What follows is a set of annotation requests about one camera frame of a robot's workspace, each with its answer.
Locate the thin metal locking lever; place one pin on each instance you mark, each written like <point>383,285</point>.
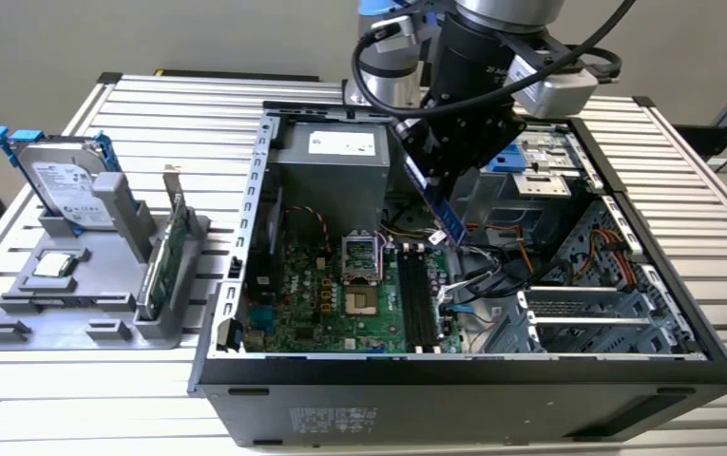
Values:
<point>382,259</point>

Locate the grey power supply unit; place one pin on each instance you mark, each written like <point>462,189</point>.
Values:
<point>332,190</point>

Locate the metal disk bay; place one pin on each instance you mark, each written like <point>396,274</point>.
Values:
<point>585,320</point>

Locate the green graphics card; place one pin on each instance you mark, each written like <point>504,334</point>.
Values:
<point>169,247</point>

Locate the black plastic bracket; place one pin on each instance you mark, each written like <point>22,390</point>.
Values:
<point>411,216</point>

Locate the small pale wrist camera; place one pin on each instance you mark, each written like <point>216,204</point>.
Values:
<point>402,35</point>

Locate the blue plastic drive latch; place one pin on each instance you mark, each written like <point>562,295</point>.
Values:
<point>508,161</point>

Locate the black case fan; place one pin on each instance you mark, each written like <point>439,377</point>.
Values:
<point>271,237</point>

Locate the black PC case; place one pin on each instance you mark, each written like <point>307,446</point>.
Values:
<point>402,408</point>

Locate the silver CPU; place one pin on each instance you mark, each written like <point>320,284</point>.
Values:
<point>54,263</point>

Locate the grey parts rack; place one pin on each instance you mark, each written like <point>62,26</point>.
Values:
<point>104,282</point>

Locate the hard disk in blue carrier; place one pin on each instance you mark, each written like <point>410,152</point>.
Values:
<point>65,180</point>

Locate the CPU socket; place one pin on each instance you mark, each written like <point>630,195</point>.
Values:
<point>361,302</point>

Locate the RAM stick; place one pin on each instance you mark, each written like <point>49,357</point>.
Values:
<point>65,300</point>
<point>448,218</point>

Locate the black RAM slot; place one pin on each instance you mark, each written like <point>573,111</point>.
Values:
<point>410,297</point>
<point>427,297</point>

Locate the green motherboard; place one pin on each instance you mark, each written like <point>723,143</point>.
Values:
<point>312,328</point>

